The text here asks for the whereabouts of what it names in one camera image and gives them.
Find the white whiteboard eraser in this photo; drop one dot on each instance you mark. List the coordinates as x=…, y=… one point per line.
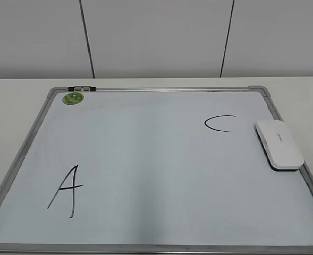
x=280, y=148

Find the round green magnet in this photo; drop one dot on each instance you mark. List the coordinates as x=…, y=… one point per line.
x=73, y=98

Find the white whiteboard with grey frame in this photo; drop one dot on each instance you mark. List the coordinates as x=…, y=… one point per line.
x=153, y=171

